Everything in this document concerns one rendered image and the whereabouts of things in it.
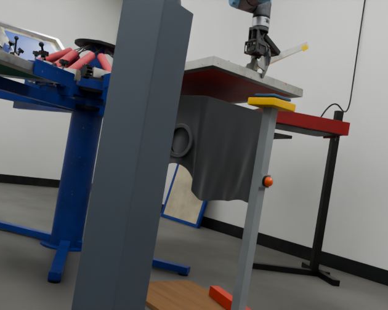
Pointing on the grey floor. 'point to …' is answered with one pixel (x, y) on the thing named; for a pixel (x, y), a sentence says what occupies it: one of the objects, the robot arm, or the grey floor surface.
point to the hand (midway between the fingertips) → (259, 76)
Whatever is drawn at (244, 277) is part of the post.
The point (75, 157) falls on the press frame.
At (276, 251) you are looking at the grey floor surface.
